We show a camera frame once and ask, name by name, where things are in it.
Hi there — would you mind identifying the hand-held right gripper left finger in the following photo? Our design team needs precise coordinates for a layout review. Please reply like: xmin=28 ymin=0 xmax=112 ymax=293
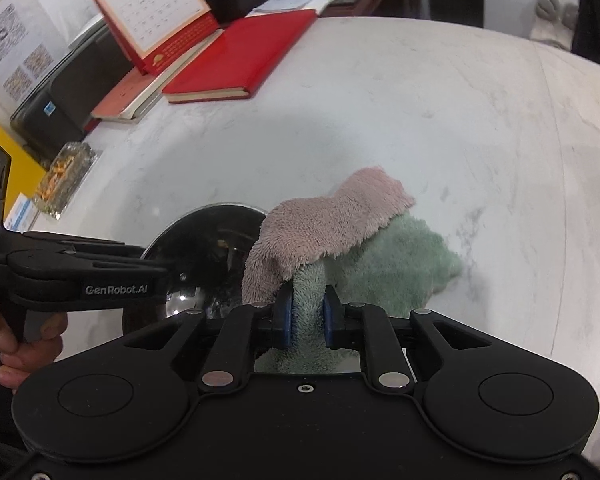
xmin=123 ymin=286 xmax=295 ymax=393

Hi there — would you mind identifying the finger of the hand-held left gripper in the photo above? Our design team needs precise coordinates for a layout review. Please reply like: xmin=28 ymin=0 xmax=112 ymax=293
xmin=61 ymin=246 xmax=149 ymax=263
xmin=22 ymin=231 xmax=129 ymax=250

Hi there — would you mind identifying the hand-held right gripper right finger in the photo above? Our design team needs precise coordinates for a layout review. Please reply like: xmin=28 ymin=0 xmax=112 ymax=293
xmin=323 ymin=284 xmax=493 ymax=393

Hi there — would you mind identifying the pink and green fluffy cloth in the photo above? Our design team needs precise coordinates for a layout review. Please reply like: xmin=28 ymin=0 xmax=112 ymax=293
xmin=241 ymin=166 xmax=465 ymax=376

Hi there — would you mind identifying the steel bowl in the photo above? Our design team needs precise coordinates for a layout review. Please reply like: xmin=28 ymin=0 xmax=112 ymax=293
xmin=141 ymin=203 xmax=281 ymax=321

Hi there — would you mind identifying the person's left hand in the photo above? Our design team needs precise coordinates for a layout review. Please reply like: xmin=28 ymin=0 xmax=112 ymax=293
xmin=0 ymin=303 xmax=70 ymax=395

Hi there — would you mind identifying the glass ashtray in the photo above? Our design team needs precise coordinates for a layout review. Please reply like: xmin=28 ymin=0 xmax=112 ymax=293
xmin=32 ymin=141 xmax=102 ymax=221

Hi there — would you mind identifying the blue white small box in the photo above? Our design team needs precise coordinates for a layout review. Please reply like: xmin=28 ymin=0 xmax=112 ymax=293
xmin=5 ymin=194 xmax=38 ymax=231

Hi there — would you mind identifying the yellow folder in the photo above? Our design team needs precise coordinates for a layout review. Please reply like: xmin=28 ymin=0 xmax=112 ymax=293
xmin=0 ymin=115 xmax=48 ymax=196

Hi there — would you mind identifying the salmon cover book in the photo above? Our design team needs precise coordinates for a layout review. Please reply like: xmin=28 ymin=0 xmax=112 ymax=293
xmin=91 ymin=27 xmax=226 ymax=123

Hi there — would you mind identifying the black box with blue sticker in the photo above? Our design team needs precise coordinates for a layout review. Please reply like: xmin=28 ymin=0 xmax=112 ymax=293
xmin=10 ymin=30 xmax=131 ymax=142

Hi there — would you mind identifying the red notebook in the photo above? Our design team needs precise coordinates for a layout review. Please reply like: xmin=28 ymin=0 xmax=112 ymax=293
xmin=161 ymin=9 xmax=318 ymax=105

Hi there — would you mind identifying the red desk calendar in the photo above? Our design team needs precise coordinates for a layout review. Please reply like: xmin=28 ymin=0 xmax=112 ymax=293
xmin=84 ymin=0 xmax=220 ymax=75

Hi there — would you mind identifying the wall poster with square codes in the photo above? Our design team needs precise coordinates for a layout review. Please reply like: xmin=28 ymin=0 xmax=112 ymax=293
xmin=0 ymin=0 xmax=66 ymax=106

